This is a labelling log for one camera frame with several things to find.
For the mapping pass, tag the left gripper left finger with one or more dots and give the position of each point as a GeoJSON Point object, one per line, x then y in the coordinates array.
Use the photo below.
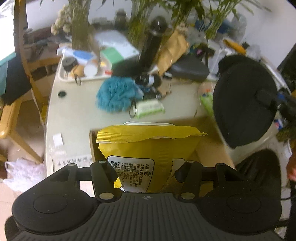
{"type": "Point", "coordinates": [103, 178]}

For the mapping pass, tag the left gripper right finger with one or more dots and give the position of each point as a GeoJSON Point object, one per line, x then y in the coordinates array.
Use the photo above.
{"type": "Point", "coordinates": [189, 175]}

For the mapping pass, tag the green wet wipes pack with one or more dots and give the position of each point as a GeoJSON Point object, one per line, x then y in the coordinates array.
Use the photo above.
{"type": "Point", "coordinates": [147, 107]}

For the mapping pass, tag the person right hand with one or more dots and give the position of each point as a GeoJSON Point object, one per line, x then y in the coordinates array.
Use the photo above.
{"type": "Point", "coordinates": [291, 168]}

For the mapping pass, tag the brown cardboard box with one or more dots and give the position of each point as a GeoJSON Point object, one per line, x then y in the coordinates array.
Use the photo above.
{"type": "Point", "coordinates": [209, 151]}

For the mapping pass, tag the grey zip case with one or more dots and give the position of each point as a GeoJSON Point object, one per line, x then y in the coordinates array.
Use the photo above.
{"type": "Point", "coordinates": [189, 67]}

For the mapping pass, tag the brown paper bag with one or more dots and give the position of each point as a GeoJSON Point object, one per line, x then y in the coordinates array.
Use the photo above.
{"type": "Point", "coordinates": [171, 51]}

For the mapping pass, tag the right bamboo plant vase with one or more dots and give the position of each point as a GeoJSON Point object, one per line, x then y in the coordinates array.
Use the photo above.
{"type": "Point", "coordinates": [214, 11]}

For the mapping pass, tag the bamboo plant vase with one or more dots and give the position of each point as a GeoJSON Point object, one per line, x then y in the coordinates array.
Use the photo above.
{"type": "Point", "coordinates": [141, 10]}
{"type": "Point", "coordinates": [214, 11]}
{"type": "Point", "coordinates": [72, 20]}

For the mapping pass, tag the white bottle cap jar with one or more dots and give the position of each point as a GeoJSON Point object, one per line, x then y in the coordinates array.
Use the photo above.
{"type": "Point", "coordinates": [90, 69]}

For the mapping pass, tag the black thermos bottle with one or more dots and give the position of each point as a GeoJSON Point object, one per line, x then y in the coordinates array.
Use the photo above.
{"type": "Point", "coordinates": [156, 31]}

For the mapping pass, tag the white plastic tray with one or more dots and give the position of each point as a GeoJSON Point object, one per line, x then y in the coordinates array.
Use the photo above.
{"type": "Point", "coordinates": [77, 73]}

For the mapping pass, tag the wooden chair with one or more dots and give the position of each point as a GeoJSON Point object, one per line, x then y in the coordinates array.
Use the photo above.
{"type": "Point", "coordinates": [20, 73]}

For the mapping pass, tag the black round speaker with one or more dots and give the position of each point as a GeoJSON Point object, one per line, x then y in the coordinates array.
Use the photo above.
{"type": "Point", "coordinates": [69, 63]}

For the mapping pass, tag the green white tissue box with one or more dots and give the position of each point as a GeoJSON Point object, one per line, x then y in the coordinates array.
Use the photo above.
{"type": "Point", "coordinates": [108, 57]}

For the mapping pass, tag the middle bamboo plant vase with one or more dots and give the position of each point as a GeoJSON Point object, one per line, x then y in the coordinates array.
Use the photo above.
{"type": "Point", "coordinates": [141, 10]}

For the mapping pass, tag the left bamboo plant vase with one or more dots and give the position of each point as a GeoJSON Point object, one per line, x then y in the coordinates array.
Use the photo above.
{"type": "Point", "coordinates": [72, 20]}

